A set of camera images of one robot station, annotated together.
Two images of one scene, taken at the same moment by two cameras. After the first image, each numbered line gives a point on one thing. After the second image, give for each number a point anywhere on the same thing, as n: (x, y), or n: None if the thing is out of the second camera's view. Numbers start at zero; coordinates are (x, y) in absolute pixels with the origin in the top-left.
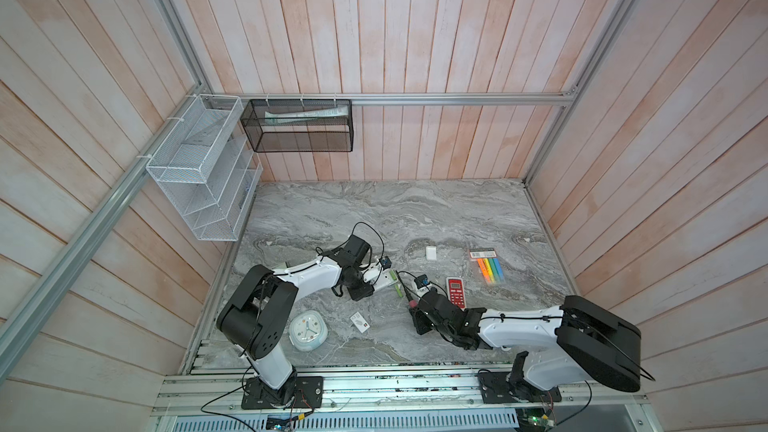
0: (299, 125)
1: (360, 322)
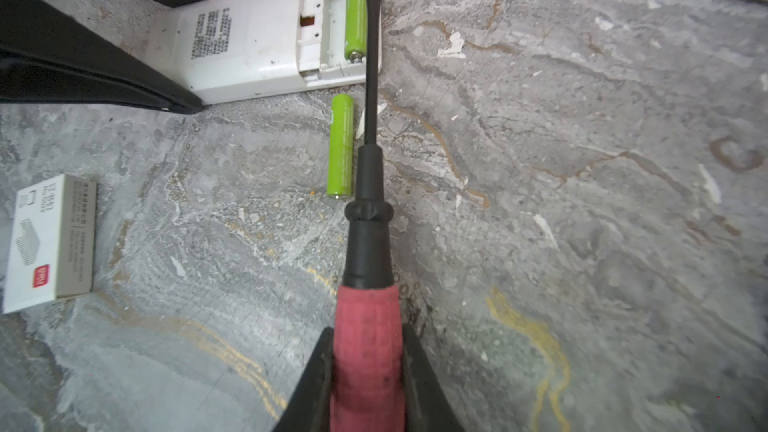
0: None
1: (52, 243)
